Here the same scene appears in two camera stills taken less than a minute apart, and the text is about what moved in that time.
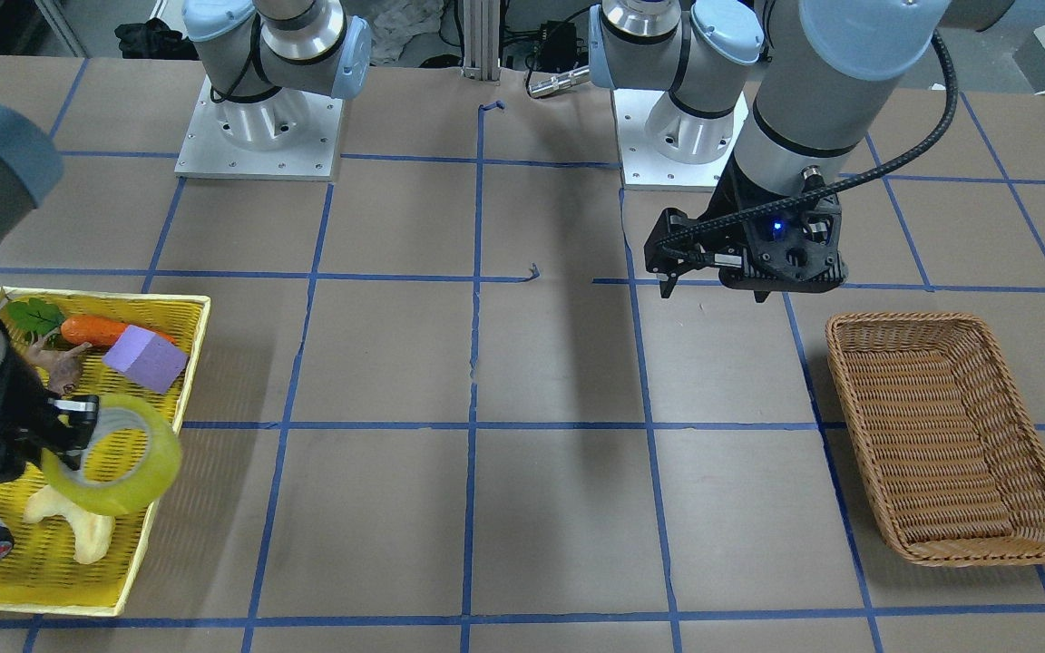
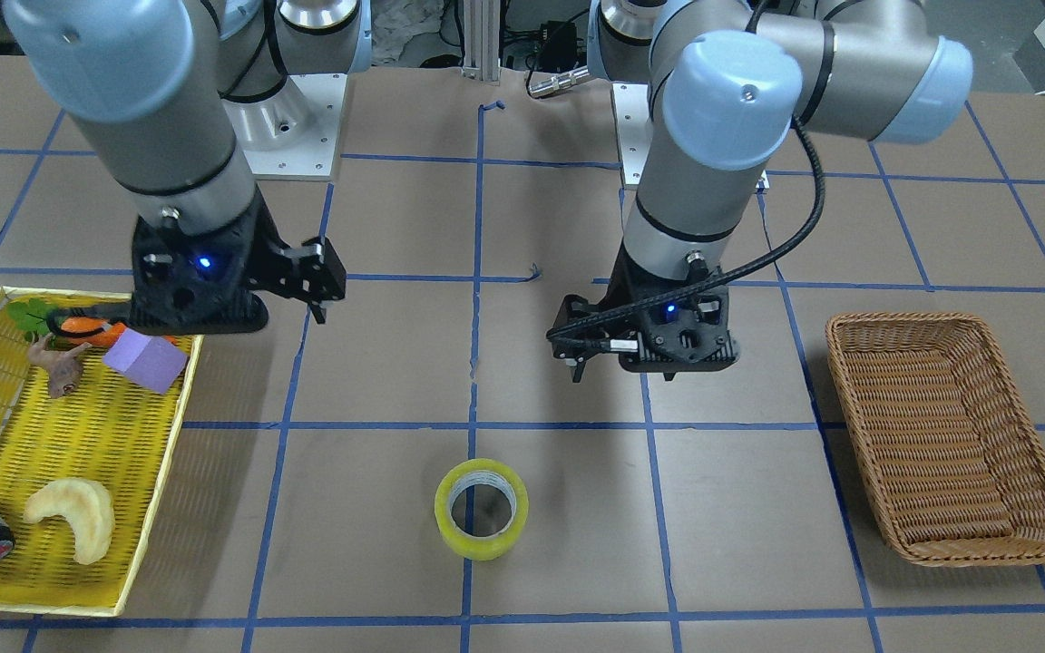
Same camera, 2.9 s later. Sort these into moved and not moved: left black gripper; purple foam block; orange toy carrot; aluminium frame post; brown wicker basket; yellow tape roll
Moved: left black gripper; yellow tape roll
Not moved: brown wicker basket; aluminium frame post; orange toy carrot; purple foam block
